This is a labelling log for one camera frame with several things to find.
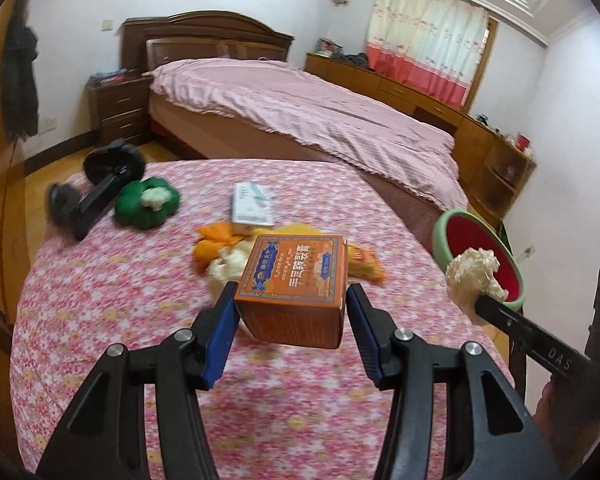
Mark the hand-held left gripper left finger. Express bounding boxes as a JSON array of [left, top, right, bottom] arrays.
[[35, 280, 241, 480]]

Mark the crumpled cream paper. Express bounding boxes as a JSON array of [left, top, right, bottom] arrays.
[[205, 245, 253, 296]]

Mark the white and red curtain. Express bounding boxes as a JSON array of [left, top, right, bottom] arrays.
[[365, 0, 491, 108]]

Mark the green plush vegetable toy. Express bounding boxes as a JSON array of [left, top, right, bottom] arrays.
[[112, 176, 182, 231]]

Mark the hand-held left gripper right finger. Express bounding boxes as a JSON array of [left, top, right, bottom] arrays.
[[345, 282, 563, 480]]

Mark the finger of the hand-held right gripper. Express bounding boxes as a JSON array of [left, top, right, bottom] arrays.
[[472, 294, 531, 346]]

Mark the white tissue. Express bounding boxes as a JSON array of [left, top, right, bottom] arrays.
[[445, 247, 510, 323]]

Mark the orange plush toy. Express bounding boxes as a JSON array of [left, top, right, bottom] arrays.
[[194, 222, 236, 266]]

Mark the person's right hand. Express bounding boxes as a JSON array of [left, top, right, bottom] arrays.
[[535, 380, 600, 441]]

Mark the colourful clutter on cabinet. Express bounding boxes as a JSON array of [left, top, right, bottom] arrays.
[[316, 37, 346, 58]]

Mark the orange cardboard box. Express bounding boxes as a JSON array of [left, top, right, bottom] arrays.
[[233, 234, 350, 350]]

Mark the bed with pink cover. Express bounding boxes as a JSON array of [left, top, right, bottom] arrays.
[[120, 10, 468, 221]]

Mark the black ab wheel roller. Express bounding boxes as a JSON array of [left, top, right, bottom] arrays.
[[47, 142, 146, 241]]

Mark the pink checked quilt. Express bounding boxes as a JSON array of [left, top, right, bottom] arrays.
[[142, 57, 468, 211]]

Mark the white and teal box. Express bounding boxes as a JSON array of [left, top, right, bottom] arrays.
[[230, 182, 276, 226]]

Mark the pink floral tablecloth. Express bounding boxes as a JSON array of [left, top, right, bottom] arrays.
[[9, 157, 511, 480]]

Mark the long wooden cabinet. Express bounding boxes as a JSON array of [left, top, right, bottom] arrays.
[[305, 52, 537, 221]]

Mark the dark hanging coat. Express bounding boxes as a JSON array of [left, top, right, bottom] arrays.
[[0, 10, 41, 141]]

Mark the yellow snack packet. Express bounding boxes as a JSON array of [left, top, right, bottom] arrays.
[[346, 242, 386, 283]]

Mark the green-rimmed red bin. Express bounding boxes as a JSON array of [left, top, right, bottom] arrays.
[[432, 209, 528, 311]]

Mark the dark wooden nightstand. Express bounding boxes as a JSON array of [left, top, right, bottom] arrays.
[[86, 72, 153, 148]]

